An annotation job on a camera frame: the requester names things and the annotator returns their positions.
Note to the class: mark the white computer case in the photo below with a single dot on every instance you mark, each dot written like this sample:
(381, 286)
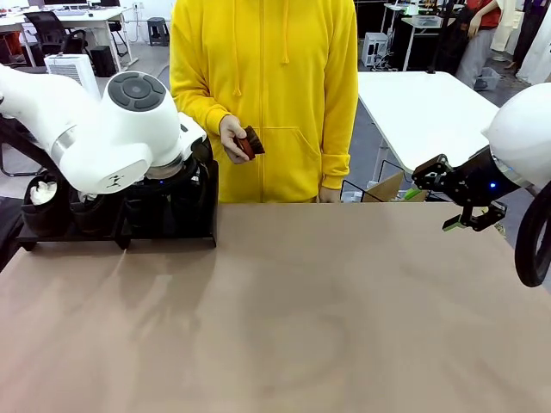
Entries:
(374, 49)

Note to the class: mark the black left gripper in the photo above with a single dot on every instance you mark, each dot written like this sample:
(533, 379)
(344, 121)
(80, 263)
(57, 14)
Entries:
(161, 186)

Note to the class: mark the white office desk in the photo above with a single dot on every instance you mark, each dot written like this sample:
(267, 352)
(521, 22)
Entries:
(103, 16)

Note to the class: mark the black office chair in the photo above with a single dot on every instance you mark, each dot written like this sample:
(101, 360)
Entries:
(43, 26)

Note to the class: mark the dark grey stool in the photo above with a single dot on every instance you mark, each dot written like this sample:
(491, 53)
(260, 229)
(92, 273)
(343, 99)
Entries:
(157, 32)

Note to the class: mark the person in red top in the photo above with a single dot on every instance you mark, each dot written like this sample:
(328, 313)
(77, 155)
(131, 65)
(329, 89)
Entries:
(478, 47)

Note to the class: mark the person's left forearm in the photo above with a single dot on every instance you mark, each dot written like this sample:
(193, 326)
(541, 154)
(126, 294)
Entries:
(338, 159)

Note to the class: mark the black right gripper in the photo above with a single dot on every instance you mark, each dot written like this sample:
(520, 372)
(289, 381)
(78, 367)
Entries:
(482, 185)

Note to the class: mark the person's left hand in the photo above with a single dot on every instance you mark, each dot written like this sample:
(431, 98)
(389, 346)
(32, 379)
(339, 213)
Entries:
(329, 195)

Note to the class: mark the person in yellow hoodie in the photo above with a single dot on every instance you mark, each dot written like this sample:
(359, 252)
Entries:
(267, 64)

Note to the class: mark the wooden shoe brush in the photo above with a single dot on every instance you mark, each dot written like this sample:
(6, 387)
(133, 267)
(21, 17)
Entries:
(254, 144)

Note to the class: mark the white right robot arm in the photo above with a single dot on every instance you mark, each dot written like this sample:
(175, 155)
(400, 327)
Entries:
(525, 129)

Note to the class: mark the black shoe stand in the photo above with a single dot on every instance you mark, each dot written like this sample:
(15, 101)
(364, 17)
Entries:
(172, 242)
(64, 241)

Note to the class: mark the black cart with white frame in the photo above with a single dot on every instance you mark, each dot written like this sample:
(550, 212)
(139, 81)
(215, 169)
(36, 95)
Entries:
(422, 43)

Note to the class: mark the white air purifier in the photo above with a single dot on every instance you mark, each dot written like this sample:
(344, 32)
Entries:
(71, 71)

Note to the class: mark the black computer tower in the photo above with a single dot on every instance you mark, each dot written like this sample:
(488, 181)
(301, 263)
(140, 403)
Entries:
(102, 62)

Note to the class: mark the grey plastic bin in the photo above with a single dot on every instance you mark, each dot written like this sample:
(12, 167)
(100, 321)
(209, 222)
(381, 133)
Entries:
(488, 79)

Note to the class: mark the person's right hand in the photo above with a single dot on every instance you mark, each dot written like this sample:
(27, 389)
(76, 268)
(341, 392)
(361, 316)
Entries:
(232, 137)

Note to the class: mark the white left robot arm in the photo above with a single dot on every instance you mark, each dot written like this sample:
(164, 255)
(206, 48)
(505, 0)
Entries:
(86, 142)

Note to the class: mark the person's right forearm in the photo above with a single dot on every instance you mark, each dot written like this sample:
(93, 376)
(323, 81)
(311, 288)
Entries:
(198, 116)

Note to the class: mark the brown cardboard piece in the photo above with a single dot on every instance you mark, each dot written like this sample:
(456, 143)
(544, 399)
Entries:
(387, 189)

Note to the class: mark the white table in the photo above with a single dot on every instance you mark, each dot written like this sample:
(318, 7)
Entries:
(422, 107)

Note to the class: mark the white paper shoe stuffing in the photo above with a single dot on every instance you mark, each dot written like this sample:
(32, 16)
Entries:
(43, 191)

